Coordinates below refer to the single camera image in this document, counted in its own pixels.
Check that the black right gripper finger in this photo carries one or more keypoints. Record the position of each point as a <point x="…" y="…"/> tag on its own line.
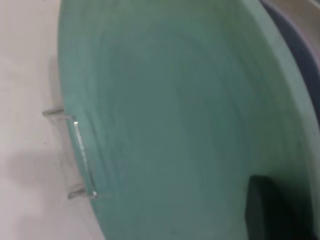
<point x="270" y="215"/>

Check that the green round plate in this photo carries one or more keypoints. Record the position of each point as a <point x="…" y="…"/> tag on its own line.
<point x="175" y="125"/>

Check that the blue round plate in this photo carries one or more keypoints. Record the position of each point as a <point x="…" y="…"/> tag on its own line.
<point x="297" y="50"/>

